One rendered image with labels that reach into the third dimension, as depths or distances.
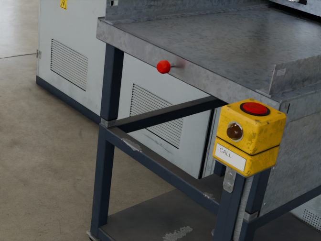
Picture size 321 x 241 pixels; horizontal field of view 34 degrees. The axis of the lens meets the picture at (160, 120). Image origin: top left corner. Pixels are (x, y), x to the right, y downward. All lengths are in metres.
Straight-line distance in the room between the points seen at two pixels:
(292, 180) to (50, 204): 1.11
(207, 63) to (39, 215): 1.09
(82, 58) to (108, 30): 1.33
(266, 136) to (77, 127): 1.95
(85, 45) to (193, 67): 1.54
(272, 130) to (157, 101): 1.51
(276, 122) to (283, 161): 0.39
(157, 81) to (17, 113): 0.86
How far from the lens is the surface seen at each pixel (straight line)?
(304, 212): 2.01
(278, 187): 1.29
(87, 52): 2.72
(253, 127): 0.84
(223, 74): 1.18
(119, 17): 1.49
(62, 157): 2.47
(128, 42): 1.39
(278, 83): 1.12
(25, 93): 3.11
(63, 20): 2.87
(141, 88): 2.44
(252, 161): 0.87
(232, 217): 0.96
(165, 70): 1.24
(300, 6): 1.89
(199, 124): 2.19
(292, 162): 1.29
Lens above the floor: 1.23
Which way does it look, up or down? 25 degrees down
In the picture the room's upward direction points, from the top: 8 degrees clockwise
